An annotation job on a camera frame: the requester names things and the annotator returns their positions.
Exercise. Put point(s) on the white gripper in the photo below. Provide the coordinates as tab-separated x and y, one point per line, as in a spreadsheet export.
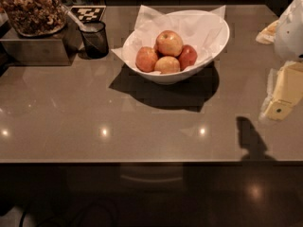
290	37

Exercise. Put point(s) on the red-yellow apple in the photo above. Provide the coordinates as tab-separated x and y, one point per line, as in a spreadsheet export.
169	43
146	59

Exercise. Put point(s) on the right red apple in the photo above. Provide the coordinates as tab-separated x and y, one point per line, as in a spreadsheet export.
188	57

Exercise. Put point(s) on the front yellow apple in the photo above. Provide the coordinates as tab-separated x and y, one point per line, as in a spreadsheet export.
167	65

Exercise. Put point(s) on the white ceramic bowl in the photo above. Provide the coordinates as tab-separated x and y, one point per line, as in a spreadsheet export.
176	77

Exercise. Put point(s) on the black mesh cup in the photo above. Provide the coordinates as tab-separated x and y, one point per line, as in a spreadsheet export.
95	39

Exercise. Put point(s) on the white plastic utensil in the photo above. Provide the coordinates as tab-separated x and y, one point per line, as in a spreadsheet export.
72	16

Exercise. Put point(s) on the black white fiducial marker card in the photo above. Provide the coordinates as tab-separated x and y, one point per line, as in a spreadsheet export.
88	13

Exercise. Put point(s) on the metal box stand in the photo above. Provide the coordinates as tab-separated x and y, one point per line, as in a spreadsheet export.
59	49

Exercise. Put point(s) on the glass jar of granola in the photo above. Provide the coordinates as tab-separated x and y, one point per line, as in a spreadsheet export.
35	18

